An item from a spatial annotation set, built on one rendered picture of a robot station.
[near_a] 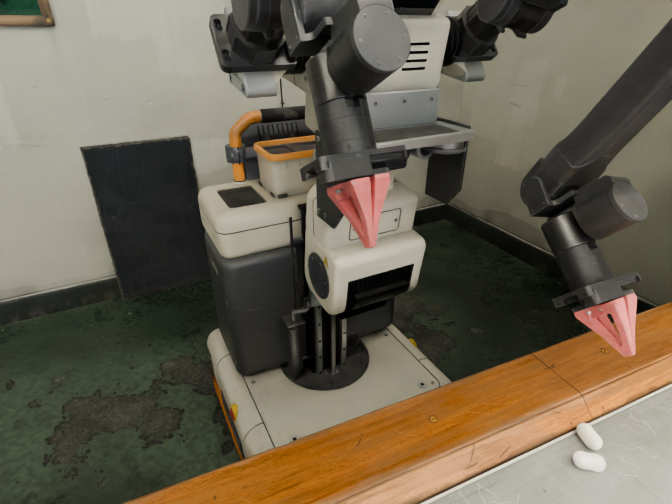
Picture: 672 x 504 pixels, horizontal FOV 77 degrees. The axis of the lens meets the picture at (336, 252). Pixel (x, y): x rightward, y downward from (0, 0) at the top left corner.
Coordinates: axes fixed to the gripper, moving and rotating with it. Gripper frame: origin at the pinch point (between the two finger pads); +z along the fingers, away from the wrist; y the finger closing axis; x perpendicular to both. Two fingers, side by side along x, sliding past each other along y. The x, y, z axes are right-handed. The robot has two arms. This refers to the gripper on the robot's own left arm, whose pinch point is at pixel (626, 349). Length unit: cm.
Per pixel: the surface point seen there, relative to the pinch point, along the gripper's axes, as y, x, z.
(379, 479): -36.6, 5.2, 4.0
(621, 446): -5.9, 2.2, 10.4
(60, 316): -106, 177, -76
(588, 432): -9.7, 2.3, 7.5
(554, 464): -15.5, 3.3, 9.4
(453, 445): -26.5, 5.2, 3.7
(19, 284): -118, 167, -92
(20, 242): -112, 153, -105
